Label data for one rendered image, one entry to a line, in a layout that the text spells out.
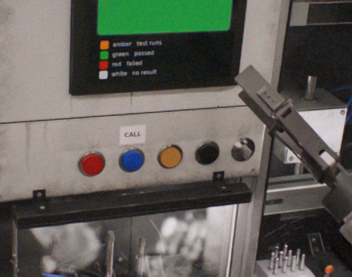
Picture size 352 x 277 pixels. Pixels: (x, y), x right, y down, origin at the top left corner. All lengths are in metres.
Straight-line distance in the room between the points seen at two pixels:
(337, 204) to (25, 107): 0.43
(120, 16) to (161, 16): 0.06
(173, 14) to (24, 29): 0.20
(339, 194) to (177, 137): 0.28
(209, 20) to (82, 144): 0.25
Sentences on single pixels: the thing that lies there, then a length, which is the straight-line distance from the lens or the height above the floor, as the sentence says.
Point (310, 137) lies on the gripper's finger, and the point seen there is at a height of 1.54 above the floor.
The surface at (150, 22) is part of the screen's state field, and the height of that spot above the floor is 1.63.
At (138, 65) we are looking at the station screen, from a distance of 1.13.
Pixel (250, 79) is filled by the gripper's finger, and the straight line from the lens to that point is 1.09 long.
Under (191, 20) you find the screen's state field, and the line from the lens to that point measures 1.14.
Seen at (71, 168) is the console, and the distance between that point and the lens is 1.19.
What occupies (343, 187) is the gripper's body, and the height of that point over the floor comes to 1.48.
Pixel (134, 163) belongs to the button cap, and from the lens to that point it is 1.21.
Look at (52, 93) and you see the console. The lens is 1.14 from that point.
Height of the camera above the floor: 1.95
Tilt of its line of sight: 24 degrees down
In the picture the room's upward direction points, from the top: 5 degrees clockwise
